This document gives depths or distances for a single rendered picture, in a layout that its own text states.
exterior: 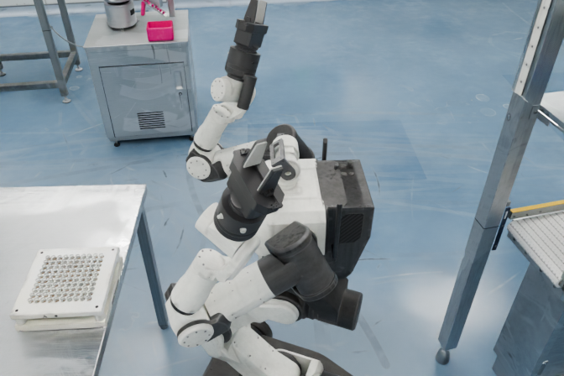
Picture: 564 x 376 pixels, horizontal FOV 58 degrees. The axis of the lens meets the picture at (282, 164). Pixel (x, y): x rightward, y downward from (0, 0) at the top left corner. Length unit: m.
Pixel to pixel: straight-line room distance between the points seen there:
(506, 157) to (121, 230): 1.27
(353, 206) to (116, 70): 2.41
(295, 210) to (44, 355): 0.78
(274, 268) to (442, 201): 2.23
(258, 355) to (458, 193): 1.87
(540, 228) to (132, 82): 2.52
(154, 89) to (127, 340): 1.63
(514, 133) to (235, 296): 0.96
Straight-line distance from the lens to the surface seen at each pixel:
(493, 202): 1.80
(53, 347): 1.58
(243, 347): 1.89
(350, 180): 1.34
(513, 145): 1.68
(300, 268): 1.13
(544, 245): 1.84
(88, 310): 1.53
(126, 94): 3.49
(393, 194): 3.24
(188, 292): 1.09
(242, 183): 0.84
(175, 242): 2.91
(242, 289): 1.15
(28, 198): 2.08
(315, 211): 1.23
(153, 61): 3.37
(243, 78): 1.43
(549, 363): 2.30
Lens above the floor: 2.03
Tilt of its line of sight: 37 degrees down
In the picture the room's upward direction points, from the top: straight up
